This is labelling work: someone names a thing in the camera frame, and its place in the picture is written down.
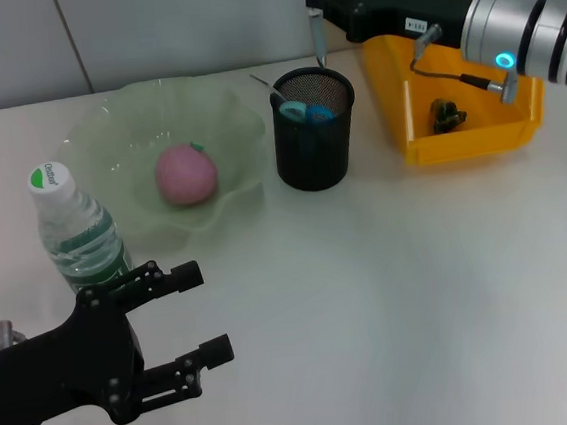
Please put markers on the yellow plastic bin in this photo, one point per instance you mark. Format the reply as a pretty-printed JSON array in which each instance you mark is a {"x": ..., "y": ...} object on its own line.
[{"x": 472, "y": 141}]

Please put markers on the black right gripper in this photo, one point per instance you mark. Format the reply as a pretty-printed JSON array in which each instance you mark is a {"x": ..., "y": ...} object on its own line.
[{"x": 394, "y": 6}]

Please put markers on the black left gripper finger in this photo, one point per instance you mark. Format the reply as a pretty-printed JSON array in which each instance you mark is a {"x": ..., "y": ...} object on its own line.
[
  {"x": 186, "y": 277},
  {"x": 216, "y": 352}
]

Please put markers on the black mesh pen holder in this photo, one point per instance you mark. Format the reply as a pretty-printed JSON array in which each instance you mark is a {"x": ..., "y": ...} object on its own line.
[{"x": 316, "y": 164}]

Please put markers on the blue scissors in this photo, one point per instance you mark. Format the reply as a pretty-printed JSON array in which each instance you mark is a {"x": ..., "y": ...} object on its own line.
[{"x": 321, "y": 114}]

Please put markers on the pink toy peach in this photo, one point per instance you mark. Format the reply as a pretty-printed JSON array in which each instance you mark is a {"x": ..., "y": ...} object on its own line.
[{"x": 187, "y": 174}]

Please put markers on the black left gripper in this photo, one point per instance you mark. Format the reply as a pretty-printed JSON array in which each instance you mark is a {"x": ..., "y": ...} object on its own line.
[{"x": 53, "y": 375}]

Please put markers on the clear plastic water bottle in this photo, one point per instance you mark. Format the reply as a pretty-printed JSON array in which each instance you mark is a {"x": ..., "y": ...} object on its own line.
[{"x": 74, "y": 227}]

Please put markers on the green plastic wrapper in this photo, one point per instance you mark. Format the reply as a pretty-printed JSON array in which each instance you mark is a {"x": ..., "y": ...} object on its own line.
[{"x": 447, "y": 115}]

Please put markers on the transparent plastic ruler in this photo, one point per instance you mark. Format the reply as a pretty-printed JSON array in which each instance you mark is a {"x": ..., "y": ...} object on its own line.
[{"x": 266, "y": 86}]

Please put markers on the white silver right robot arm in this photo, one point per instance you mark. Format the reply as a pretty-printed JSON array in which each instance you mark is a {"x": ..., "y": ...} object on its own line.
[{"x": 496, "y": 21}]

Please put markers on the white pen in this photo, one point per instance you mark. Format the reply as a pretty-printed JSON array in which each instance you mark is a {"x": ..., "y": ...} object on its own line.
[{"x": 318, "y": 38}]

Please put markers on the green glass fruit plate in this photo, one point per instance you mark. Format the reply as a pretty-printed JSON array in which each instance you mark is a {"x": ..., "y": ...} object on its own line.
[{"x": 114, "y": 128}]

